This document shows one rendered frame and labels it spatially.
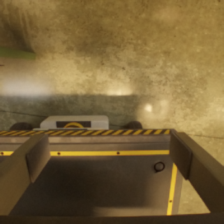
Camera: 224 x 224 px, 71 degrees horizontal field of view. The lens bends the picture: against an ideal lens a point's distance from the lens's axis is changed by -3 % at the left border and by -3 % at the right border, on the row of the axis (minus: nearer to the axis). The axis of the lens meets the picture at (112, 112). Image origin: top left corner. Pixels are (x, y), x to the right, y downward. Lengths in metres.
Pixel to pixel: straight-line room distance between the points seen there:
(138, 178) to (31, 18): 0.72
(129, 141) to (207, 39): 0.57
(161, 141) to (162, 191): 0.16
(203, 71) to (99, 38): 0.47
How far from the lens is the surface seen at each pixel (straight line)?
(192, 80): 0.80
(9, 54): 0.61
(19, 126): 0.73
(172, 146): 0.17
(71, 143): 0.45
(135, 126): 0.63
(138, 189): 0.52
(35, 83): 0.79
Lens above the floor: 0.71
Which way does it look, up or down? 75 degrees down
